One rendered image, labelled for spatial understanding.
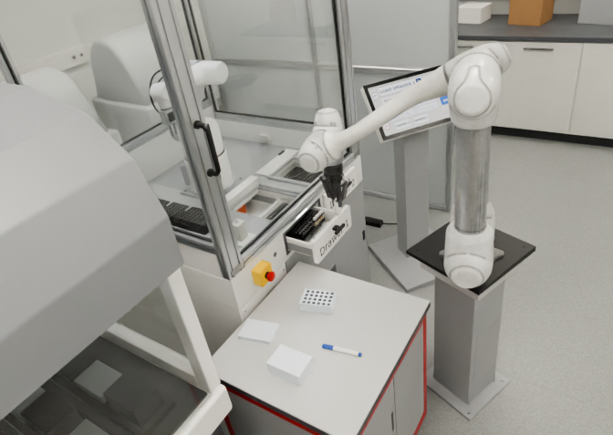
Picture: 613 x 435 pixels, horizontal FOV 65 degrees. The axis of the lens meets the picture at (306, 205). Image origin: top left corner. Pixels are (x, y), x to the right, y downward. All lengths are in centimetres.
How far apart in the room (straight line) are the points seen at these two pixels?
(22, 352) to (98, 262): 20
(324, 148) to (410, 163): 126
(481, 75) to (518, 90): 316
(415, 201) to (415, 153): 32
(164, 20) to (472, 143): 92
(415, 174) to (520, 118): 194
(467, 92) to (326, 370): 96
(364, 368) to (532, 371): 122
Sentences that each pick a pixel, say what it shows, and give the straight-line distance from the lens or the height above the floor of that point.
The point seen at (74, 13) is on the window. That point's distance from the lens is 170.
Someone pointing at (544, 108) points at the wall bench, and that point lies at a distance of 457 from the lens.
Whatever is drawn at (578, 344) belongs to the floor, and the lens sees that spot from 287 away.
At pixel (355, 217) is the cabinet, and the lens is 252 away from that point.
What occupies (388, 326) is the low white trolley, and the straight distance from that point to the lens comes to 177.
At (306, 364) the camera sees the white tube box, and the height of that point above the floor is 81.
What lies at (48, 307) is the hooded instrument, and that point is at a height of 150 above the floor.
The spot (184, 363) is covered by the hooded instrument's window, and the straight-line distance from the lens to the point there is 135.
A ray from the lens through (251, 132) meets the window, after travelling 173.
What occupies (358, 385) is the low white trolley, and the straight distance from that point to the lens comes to 162.
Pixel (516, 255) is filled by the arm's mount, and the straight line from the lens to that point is 206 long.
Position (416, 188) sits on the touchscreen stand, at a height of 54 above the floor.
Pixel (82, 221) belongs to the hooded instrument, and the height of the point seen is 159.
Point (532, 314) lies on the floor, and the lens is 296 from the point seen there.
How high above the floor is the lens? 206
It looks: 32 degrees down
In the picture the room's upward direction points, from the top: 9 degrees counter-clockwise
